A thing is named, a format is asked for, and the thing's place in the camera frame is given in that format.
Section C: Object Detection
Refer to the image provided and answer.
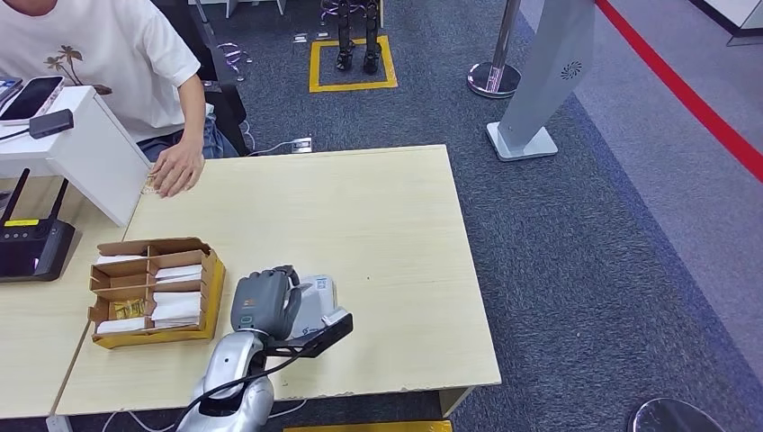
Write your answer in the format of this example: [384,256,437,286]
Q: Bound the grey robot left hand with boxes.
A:
[230,265,311,344]

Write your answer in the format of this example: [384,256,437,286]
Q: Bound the person's left hand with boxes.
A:
[148,139,206,199]

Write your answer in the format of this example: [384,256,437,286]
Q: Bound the grey card reader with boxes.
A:
[290,274,339,342]

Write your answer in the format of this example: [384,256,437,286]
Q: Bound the person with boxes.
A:
[0,0,239,163]

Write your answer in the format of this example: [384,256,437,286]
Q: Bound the cardboard organiser box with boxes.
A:
[87,237,227,350]

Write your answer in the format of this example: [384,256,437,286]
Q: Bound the black office chair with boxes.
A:
[151,0,248,158]

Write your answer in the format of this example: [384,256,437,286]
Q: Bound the white desktop shelf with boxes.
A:
[0,85,153,228]

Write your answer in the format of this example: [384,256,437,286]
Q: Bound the black power bank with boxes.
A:
[28,109,75,140]

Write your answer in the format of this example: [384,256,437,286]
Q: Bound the yellow floor tape square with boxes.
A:
[283,419,453,432]
[309,34,399,94]

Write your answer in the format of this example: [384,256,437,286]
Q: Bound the black controller with antennas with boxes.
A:
[0,168,76,284]

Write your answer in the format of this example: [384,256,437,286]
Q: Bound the smartphone with pink case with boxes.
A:
[0,76,66,126]

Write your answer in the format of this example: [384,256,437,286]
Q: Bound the black humanoid robot legs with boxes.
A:
[335,0,382,76]

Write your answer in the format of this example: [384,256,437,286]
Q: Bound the pale desk leg panel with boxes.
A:
[439,387,475,419]

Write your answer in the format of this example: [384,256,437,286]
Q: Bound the grey kiosk stand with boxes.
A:
[485,0,597,163]

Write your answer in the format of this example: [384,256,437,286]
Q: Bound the chrome stanchion base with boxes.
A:
[626,397,727,432]

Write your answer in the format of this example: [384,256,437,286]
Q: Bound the white cabinet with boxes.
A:
[688,0,763,48]

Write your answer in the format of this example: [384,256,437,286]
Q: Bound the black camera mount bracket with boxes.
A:
[265,312,354,359]

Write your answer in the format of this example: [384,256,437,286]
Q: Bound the white floor cable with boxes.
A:
[241,119,296,158]

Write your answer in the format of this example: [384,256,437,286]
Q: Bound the long white cable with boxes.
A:
[101,399,308,432]

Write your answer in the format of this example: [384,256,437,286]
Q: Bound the white table frame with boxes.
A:
[189,0,286,19]

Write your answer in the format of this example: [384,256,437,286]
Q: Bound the chrome stanchion post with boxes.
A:
[466,0,524,100]

